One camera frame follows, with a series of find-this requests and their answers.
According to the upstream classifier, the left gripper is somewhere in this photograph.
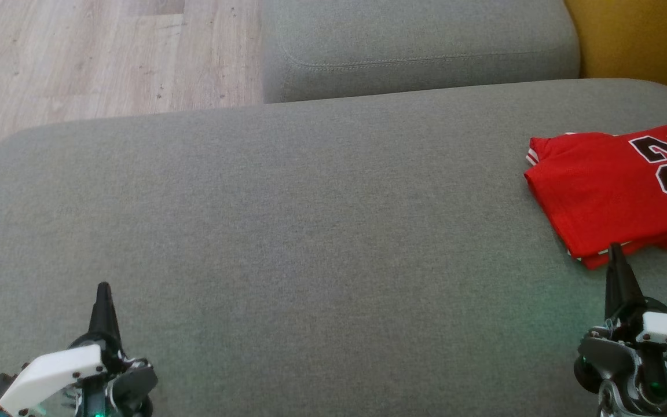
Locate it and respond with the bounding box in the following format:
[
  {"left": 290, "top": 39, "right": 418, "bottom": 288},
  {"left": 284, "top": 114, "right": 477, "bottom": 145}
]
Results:
[{"left": 0, "top": 282, "right": 159, "bottom": 417}]

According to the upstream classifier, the red jersey with number print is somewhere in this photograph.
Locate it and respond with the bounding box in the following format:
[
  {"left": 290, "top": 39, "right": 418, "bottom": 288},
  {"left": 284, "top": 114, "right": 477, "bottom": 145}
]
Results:
[{"left": 523, "top": 125, "right": 667, "bottom": 270}]

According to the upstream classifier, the yellow cushion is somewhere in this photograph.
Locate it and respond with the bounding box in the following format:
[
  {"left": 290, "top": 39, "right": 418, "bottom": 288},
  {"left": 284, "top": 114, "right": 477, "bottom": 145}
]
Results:
[{"left": 563, "top": 0, "right": 667, "bottom": 114}]

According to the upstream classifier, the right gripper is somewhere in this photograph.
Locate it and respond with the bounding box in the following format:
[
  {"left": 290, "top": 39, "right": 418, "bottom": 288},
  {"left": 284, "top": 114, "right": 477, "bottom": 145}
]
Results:
[{"left": 573, "top": 243, "right": 667, "bottom": 417}]

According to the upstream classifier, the grey sofa cushion with seam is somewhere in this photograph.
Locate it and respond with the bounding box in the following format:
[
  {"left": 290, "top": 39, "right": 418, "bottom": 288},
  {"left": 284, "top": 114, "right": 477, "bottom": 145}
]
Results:
[{"left": 260, "top": 0, "right": 581, "bottom": 105}]

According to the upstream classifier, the large grey sofa seat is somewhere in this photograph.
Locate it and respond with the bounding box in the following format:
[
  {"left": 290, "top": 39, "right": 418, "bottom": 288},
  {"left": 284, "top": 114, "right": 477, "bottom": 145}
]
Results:
[{"left": 0, "top": 78, "right": 667, "bottom": 417}]

